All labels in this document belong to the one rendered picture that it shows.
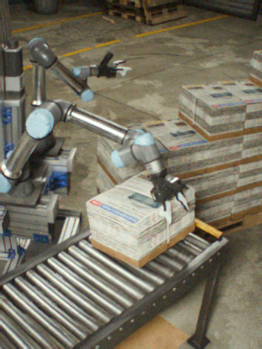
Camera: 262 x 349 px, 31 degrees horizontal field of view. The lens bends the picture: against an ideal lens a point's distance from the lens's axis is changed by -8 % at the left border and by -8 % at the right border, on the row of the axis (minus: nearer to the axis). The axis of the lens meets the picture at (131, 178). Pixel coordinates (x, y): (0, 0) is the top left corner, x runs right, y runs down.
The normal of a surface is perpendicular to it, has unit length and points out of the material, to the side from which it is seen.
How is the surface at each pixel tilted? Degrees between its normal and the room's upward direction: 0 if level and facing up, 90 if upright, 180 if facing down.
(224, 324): 0
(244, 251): 0
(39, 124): 84
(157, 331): 0
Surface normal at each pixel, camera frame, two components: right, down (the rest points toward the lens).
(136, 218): -0.07, -0.87
